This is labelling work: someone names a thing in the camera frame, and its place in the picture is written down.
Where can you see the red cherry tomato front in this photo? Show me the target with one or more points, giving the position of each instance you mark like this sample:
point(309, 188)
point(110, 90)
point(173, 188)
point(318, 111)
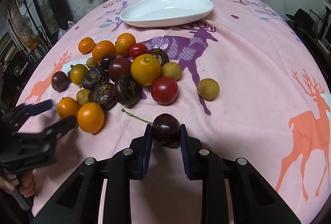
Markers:
point(164, 90)

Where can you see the orange tangerine back middle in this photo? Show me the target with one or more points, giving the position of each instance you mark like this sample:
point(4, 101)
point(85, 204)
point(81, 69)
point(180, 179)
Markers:
point(103, 48)

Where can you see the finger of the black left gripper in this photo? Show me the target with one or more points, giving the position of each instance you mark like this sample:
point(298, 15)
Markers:
point(59, 129)
point(36, 109)

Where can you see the dark brown water chestnut front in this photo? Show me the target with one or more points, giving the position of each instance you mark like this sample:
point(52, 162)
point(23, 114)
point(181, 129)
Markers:
point(127, 90)

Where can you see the orange kumquat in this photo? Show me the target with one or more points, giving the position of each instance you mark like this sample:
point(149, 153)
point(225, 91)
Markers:
point(90, 118)
point(68, 106)

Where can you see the dark red cherry with stem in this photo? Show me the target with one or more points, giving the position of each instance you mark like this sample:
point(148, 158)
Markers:
point(166, 129)

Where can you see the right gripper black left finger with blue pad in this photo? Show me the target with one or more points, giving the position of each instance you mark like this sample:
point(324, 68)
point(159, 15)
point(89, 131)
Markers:
point(131, 163)

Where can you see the orange tangerine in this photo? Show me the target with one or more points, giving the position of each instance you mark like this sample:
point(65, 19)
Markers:
point(124, 43)
point(103, 48)
point(86, 45)

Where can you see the orange tangerine back right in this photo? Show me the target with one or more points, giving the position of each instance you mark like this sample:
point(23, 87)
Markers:
point(124, 43)

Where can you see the red cherry tomato back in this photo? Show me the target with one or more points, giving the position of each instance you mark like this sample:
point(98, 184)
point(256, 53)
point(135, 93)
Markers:
point(137, 50)

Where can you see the large orange citrus fruit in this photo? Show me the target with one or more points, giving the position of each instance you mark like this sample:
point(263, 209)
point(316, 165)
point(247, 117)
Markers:
point(145, 69)

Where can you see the small green longan back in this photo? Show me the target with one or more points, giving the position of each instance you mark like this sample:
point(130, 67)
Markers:
point(91, 63)

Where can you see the pink deer print tablecloth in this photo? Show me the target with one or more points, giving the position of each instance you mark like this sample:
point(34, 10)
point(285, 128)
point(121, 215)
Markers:
point(273, 107)

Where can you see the red cherry tomato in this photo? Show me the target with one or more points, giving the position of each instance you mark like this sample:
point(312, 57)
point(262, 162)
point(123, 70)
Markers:
point(164, 90)
point(137, 50)

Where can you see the yellow-green longan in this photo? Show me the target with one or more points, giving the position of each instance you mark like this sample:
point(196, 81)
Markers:
point(208, 89)
point(83, 96)
point(172, 70)

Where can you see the orange tangerine back left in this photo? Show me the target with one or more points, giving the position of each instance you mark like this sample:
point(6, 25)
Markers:
point(86, 45)

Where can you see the person's left hand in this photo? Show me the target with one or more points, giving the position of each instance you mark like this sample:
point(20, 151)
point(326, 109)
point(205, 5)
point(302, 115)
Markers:
point(27, 186)

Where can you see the small dark cherry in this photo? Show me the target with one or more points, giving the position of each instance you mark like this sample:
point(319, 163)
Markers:
point(106, 61)

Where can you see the dark purple tomato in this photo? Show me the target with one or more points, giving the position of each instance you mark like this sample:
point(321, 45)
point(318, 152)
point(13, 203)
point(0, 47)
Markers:
point(60, 81)
point(118, 67)

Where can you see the dark brown water chestnut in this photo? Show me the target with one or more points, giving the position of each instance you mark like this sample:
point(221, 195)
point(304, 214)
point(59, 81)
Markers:
point(127, 90)
point(103, 95)

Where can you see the black hat on furniture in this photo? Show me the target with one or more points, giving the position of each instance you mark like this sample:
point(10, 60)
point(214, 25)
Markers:
point(301, 19)

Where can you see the white oval plate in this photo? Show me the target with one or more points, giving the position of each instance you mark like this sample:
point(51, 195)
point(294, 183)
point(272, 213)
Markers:
point(165, 13)

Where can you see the yellow-orange persimmon-like fruit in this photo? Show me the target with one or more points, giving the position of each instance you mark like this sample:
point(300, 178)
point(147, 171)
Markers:
point(77, 74)

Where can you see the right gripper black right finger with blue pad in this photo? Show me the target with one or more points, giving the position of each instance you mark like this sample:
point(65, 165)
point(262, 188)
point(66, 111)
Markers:
point(203, 164)

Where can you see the dark water chestnut back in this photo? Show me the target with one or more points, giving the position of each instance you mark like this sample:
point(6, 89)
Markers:
point(160, 55)

